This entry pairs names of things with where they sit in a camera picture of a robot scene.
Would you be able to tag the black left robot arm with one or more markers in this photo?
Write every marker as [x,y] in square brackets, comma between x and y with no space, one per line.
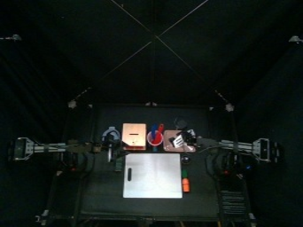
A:
[47,147]

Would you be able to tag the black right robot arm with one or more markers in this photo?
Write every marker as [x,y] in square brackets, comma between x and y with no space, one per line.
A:
[240,146]

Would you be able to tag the pink rectangular plate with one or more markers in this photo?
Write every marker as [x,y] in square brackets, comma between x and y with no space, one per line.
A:
[172,144]

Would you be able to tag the small grey black toy piece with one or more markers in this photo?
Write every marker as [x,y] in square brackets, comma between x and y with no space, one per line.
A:
[186,159]

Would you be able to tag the red toy spatula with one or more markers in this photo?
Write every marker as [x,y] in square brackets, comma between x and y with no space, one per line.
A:
[159,131]

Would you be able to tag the wooden board with slot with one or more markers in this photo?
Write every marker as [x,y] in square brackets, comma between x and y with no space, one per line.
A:
[134,136]

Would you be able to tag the red plastic cup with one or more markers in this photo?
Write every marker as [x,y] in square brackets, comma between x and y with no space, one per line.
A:
[155,139]

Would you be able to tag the blue toy utensil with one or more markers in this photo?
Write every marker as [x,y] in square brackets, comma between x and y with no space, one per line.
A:
[154,133]

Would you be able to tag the blue tape square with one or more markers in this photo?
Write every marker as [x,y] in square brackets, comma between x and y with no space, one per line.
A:
[154,148]

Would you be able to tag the orange toy carrot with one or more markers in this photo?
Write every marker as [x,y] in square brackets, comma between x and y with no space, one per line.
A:
[186,181]

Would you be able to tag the white plastic cutting board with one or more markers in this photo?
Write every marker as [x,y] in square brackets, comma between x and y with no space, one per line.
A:
[152,175]

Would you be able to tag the metal frame clamp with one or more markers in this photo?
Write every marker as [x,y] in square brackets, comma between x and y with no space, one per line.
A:
[295,39]

